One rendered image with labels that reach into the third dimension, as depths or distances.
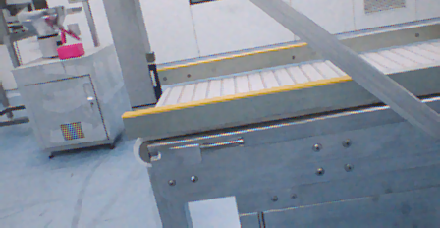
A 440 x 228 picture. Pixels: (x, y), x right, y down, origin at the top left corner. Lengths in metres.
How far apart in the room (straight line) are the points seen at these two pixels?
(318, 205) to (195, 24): 5.02
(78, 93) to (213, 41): 2.95
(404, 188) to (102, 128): 2.61
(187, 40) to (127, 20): 4.82
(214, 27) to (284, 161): 5.04
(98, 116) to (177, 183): 2.49
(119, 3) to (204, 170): 0.40
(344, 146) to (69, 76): 2.62
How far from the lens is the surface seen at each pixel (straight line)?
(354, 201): 0.65
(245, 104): 0.50
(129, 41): 0.79
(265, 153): 0.53
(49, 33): 3.28
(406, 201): 0.68
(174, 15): 5.58
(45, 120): 3.20
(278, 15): 0.46
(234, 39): 5.55
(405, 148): 0.58
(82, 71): 2.96
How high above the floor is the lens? 1.09
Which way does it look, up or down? 18 degrees down
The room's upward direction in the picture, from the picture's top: 11 degrees counter-clockwise
